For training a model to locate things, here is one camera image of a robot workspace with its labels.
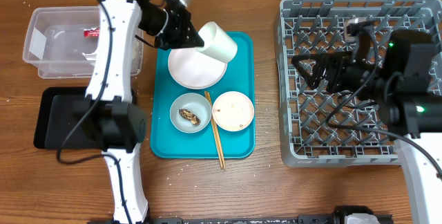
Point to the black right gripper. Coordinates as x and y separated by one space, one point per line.
330 60

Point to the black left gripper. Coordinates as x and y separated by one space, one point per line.
179 39

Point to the white cup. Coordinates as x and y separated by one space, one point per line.
217 44

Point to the grey-green small bowl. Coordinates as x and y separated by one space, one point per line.
195 103

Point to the brown food scrap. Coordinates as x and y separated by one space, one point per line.
189 116

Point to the red snack wrapper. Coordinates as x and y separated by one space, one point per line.
91 32

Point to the white napkin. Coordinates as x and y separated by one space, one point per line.
90 56

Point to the pink bowl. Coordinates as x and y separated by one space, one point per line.
233 111

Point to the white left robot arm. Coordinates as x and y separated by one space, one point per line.
108 115

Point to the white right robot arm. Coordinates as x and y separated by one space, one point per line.
399 87

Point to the grey dishwasher rack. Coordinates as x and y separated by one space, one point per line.
314 130

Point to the clear plastic waste bin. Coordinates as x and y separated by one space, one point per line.
55 41

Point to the black food waste tray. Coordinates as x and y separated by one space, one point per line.
56 119

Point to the large white plate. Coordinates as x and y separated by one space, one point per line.
194 70

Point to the wooden chopstick right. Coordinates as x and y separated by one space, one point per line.
222 154

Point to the wooden chopstick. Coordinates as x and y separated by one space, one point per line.
222 154
215 133

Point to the wooden chopstick left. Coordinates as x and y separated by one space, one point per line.
215 133

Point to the teal serving tray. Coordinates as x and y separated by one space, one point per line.
168 142

